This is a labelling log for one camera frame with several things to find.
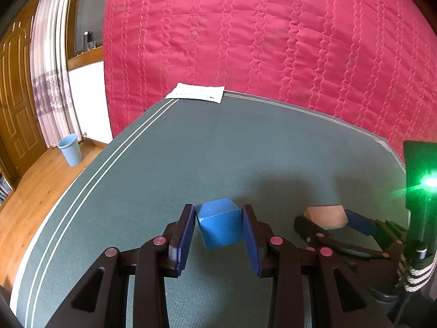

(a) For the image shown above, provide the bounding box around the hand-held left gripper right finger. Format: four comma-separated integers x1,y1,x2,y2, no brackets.
241,204,390,328

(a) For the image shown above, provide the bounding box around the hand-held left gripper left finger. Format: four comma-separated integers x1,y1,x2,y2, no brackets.
44,204,197,328

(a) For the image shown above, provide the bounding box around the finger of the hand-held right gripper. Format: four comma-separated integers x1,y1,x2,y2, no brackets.
294,215,390,260
345,210,409,253

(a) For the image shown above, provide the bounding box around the tan wooden block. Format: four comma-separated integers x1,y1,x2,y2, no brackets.
305,205,349,230

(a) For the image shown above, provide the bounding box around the blue block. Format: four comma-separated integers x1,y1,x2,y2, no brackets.
194,198,247,250

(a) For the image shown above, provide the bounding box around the blue wastebasket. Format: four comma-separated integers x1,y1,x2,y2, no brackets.
57,133,83,168

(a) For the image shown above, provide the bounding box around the white paper sheet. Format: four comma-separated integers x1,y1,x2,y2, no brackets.
164,83,225,104

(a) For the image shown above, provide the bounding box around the red quilted blanket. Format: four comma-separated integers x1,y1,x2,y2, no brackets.
102,0,437,172

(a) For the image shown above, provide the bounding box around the row of books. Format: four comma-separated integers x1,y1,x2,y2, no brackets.
0,174,15,207

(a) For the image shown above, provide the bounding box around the wooden windowsill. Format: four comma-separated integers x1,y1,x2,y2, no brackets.
66,45,104,73

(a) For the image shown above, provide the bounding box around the white patterned curtain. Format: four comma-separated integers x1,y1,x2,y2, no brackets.
31,0,84,148

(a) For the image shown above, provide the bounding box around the wooden door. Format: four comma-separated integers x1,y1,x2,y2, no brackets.
0,0,49,180

